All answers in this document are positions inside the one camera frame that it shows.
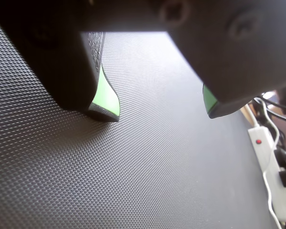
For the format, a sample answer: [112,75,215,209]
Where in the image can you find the thin black gripper finger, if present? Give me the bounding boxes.
[0,0,121,123]

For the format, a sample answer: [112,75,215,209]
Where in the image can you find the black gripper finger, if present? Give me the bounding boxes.
[166,0,286,120]

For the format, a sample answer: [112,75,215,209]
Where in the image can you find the thin black cable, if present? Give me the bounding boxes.
[252,92,286,125]

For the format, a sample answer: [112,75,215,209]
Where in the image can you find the thin white cable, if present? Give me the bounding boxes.
[254,97,285,229]

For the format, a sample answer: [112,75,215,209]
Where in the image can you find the white power strip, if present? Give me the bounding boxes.
[247,125,286,223]

